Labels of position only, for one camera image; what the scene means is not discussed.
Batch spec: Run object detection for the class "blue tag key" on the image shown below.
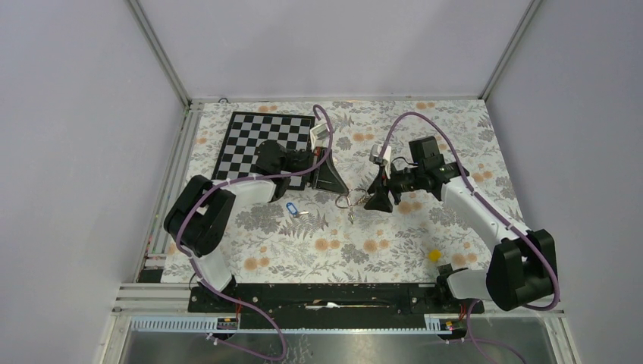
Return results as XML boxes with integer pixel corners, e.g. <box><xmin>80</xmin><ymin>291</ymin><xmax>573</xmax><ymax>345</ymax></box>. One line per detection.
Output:
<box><xmin>286</xmin><ymin>202</ymin><xmax>309</xmax><ymax>218</ymax></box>

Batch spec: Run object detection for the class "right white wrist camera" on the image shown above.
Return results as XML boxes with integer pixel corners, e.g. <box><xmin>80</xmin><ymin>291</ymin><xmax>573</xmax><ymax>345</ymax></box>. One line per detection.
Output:
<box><xmin>369</xmin><ymin>144</ymin><xmax>392</xmax><ymax>177</ymax></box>

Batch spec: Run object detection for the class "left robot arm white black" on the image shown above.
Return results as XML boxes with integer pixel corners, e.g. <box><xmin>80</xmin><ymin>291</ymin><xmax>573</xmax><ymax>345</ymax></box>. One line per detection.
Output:
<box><xmin>163</xmin><ymin>140</ymin><xmax>349</xmax><ymax>312</ymax></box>

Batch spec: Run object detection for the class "white slotted cable duct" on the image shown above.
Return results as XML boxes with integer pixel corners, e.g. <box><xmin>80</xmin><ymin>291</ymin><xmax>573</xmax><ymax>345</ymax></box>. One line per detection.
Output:
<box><xmin>130</xmin><ymin>311</ymin><xmax>452</xmax><ymax>335</ymax></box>

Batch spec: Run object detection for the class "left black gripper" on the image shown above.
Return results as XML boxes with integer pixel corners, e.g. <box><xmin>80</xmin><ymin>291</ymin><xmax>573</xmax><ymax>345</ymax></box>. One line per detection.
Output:
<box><xmin>279</xmin><ymin>146</ymin><xmax>349</xmax><ymax>196</ymax></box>

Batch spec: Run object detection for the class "purple cable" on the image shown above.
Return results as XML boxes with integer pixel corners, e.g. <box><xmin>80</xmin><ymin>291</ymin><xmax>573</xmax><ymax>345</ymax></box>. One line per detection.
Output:
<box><xmin>173</xmin><ymin>104</ymin><xmax>335</xmax><ymax>362</ymax></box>
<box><xmin>376</xmin><ymin>111</ymin><xmax>561</xmax><ymax>362</ymax></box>

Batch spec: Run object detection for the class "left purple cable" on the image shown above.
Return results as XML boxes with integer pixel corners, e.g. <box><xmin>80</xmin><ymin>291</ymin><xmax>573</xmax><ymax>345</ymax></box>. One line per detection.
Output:
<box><xmin>173</xmin><ymin>104</ymin><xmax>335</xmax><ymax>362</ymax></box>

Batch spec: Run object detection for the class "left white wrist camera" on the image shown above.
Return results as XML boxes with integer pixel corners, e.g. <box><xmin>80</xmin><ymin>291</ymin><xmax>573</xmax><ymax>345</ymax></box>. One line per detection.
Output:
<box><xmin>309</xmin><ymin>124</ymin><xmax>331</xmax><ymax>149</ymax></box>

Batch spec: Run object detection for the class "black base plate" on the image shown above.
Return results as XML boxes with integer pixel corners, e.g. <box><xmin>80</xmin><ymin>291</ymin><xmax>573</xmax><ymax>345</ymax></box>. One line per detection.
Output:
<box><xmin>187</xmin><ymin>283</ymin><xmax>472</xmax><ymax>327</ymax></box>

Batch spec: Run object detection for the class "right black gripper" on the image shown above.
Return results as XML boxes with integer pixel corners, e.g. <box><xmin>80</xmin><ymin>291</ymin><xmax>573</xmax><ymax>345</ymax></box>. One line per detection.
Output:
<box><xmin>364</xmin><ymin>162</ymin><xmax>424</xmax><ymax>214</ymax></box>

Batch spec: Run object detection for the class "yellow small cube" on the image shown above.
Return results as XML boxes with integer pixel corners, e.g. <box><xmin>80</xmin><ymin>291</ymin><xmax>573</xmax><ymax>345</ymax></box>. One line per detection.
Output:
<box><xmin>428</xmin><ymin>249</ymin><xmax>442</xmax><ymax>263</ymax></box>

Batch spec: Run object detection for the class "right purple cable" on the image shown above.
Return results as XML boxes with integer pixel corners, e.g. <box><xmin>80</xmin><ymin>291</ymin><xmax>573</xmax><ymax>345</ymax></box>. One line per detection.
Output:
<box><xmin>376</xmin><ymin>111</ymin><xmax>561</xmax><ymax>362</ymax></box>

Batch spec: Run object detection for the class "black white chessboard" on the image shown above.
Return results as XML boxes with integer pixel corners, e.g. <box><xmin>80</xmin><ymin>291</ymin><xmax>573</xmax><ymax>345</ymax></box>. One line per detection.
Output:
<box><xmin>212</xmin><ymin>111</ymin><xmax>315</xmax><ymax>180</ymax></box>

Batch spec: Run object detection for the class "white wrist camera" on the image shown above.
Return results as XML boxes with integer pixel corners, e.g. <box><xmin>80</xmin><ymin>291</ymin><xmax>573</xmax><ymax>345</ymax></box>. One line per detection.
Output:
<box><xmin>369</xmin><ymin>144</ymin><xmax>392</xmax><ymax>177</ymax></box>
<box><xmin>309</xmin><ymin>124</ymin><xmax>331</xmax><ymax>149</ymax></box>

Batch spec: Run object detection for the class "metal keyring with keys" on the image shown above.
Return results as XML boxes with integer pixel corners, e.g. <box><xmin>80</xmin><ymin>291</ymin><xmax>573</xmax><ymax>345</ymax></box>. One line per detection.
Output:
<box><xmin>334</xmin><ymin>188</ymin><xmax>370</xmax><ymax>224</ymax></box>

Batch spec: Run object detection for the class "floral patterned mat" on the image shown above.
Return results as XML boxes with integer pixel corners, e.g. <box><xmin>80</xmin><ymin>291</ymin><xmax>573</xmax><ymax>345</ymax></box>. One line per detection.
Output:
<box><xmin>160</xmin><ymin>99</ymin><xmax>544</xmax><ymax>284</ymax></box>

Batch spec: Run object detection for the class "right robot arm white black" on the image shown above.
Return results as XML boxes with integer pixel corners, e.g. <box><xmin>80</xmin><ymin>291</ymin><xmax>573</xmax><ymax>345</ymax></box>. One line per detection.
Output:
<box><xmin>364</xmin><ymin>136</ymin><xmax>557</xmax><ymax>312</ymax></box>

